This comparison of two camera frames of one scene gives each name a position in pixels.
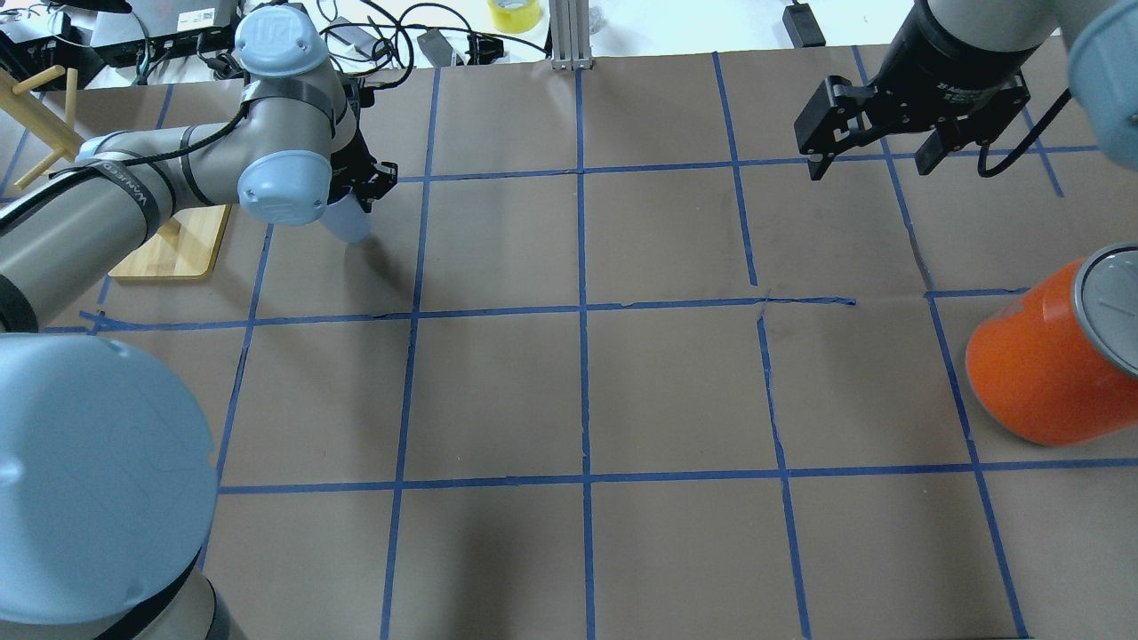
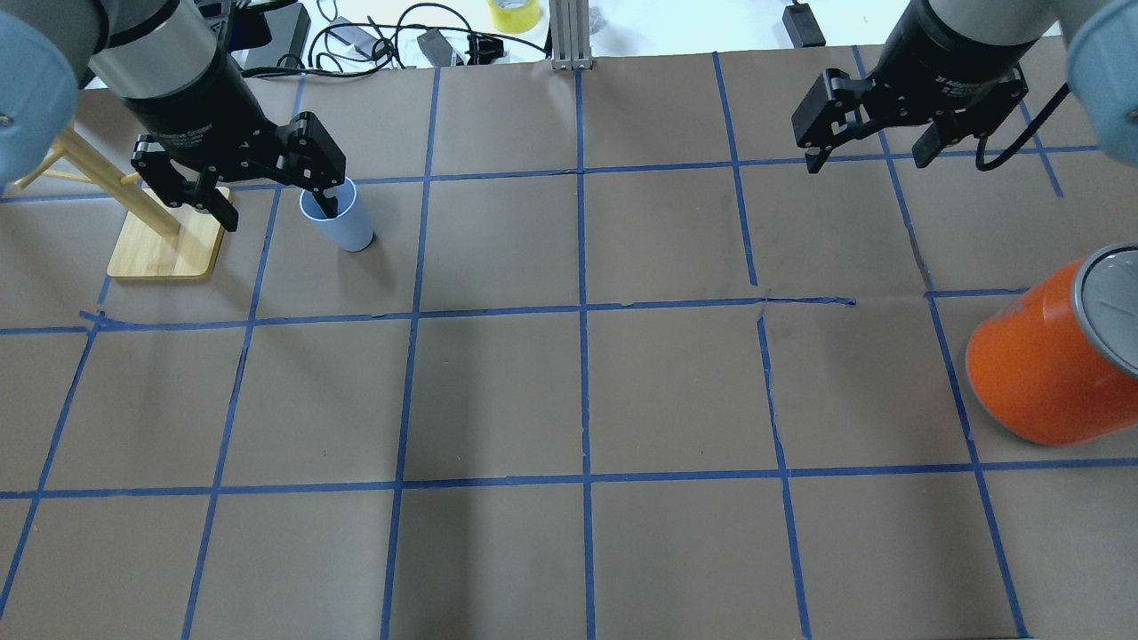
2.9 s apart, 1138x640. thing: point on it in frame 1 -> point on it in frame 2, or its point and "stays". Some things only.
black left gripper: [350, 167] -> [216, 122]
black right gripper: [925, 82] stays
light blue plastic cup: [347, 220] stays
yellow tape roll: [515, 16] stays
